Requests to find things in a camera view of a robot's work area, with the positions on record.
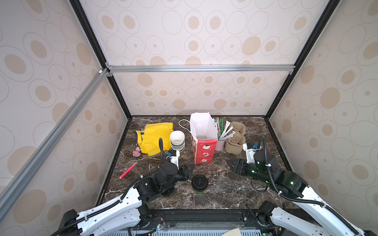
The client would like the green paper coffee cup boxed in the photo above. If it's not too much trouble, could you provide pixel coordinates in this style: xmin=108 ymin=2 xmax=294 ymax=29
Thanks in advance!
xmin=194 ymin=189 xmax=204 ymax=195

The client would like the red white paper bag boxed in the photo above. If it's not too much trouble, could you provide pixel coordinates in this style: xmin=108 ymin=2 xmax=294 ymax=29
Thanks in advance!
xmin=190 ymin=113 xmax=218 ymax=165

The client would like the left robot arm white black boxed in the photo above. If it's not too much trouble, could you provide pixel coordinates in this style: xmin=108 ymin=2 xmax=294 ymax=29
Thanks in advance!
xmin=54 ymin=162 xmax=195 ymax=236

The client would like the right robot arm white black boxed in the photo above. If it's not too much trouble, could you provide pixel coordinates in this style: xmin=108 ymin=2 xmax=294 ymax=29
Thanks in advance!
xmin=227 ymin=149 xmax=366 ymax=236

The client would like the pulp cup carrier stack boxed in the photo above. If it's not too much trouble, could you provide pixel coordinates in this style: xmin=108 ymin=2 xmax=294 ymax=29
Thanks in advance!
xmin=225 ymin=122 xmax=246 ymax=155

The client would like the pink highlighter pen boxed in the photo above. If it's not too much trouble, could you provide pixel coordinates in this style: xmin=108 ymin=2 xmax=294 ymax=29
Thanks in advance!
xmin=119 ymin=162 xmax=137 ymax=179

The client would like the pink straw holder cup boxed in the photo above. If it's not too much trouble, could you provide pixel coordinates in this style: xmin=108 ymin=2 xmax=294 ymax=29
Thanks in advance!
xmin=215 ymin=140 xmax=226 ymax=151

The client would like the stack of paper cups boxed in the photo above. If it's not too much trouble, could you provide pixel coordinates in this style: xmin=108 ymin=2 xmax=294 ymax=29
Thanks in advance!
xmin=170 ymin=130 xmax=185 ymax=152

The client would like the small pink round object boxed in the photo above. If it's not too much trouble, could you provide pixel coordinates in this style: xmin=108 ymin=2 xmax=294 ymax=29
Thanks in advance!
xmin=132 ymin=147 xmax=142 ymax=157

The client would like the yellow napkin stack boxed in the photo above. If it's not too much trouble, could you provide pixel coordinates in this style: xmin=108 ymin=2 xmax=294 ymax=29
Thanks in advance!
xmin=136 ymin=123 xmax=173 ymax=156

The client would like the left diagonal aluminium bar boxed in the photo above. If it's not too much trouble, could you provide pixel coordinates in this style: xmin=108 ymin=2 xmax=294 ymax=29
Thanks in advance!
xmin=1 ymin=68 xmax=109 ymax=220

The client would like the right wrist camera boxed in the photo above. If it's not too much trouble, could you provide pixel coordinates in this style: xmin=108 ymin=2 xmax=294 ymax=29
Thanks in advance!
xmin=243 ymin=143 xmax=258 ymax=164

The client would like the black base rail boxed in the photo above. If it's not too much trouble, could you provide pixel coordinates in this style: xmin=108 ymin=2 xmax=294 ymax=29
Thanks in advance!
xmin=77 ymin=208 xmax=331 ymax=236

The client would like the horizontal aluminium frame bar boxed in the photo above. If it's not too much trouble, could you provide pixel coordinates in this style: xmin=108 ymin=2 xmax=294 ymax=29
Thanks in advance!
xmin=108 ymin=64 xmax=295 ymax=73

